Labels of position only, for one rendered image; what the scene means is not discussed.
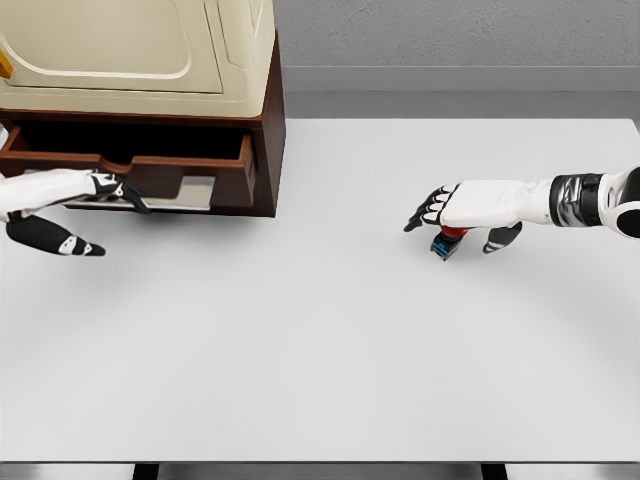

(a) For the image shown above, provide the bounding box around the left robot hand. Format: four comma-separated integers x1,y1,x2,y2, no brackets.
0,168,152,258

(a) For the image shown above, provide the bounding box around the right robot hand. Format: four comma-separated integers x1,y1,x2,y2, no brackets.
403,180,530,255

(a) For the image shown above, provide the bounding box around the brown wooden drawer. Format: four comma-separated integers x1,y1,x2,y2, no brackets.
0,123,259,215

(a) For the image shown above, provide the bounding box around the brown wooden cabinet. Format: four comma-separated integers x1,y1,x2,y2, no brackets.
0,27,287,219

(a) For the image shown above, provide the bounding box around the cream appliance housing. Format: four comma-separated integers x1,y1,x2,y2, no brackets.
0,0,276,120

